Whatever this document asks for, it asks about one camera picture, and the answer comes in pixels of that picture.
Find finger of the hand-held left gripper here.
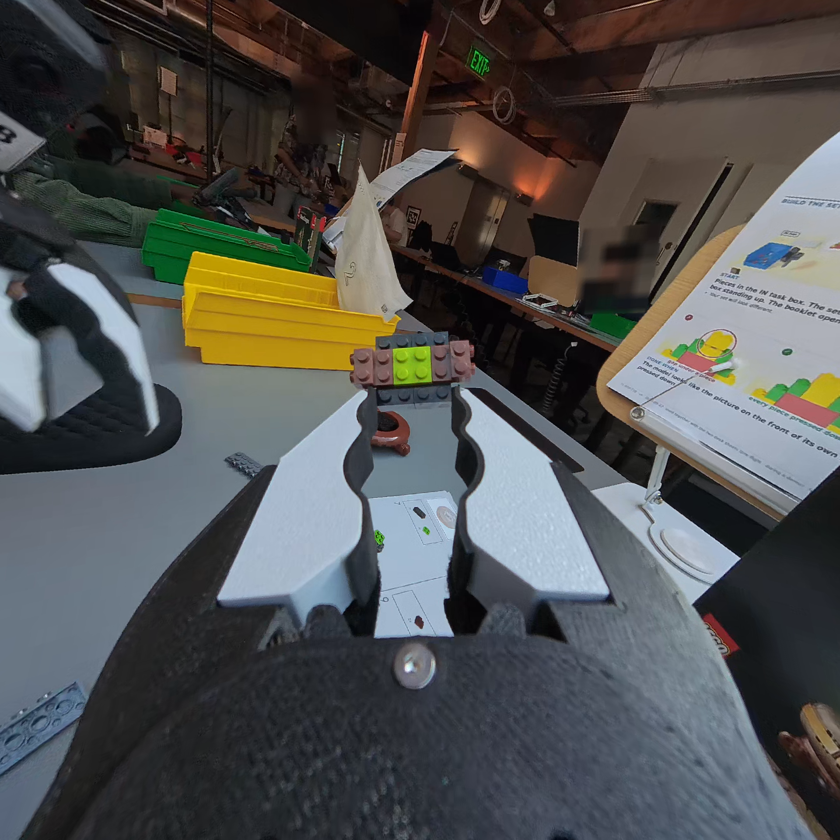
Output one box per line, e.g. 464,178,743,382
26,261,161,437
0,269,48,432

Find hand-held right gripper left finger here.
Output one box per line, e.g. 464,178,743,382
215,388,383,636

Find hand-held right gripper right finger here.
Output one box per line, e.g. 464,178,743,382
445,388,613,636

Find dark grey Lego assembly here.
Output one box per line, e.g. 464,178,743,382
350,331,476,406

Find grey desk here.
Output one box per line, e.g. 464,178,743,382
0,239,631,840

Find white stand base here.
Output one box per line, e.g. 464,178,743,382
591,482,742,601

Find black padded rest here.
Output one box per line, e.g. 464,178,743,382
0,384,183,475

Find instruction booklet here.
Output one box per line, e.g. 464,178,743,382
367,491,460,639

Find brown round brick pot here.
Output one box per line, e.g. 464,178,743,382
369,410,412,457

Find yellow plastic bin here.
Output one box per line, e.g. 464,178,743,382
182,251,403,370

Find small green plastic bin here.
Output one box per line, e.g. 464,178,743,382
587,311,641,339

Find wooden stand board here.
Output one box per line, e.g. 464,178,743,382
596,223,798,526

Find long wooden table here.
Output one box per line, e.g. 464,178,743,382
387,243,624,352

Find beige paper bag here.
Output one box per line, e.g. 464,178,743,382
335,163,413,322

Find black bamboo set box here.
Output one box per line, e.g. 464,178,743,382
692,486,840,840

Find black monitor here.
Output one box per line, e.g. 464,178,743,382
528,213,581,266

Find printed instruction sheet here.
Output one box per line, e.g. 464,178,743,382
605,131,840,503

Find white paper sheet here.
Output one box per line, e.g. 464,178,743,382
371,148,460,206

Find black coiled cable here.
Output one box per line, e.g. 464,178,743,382
541,354,572,421

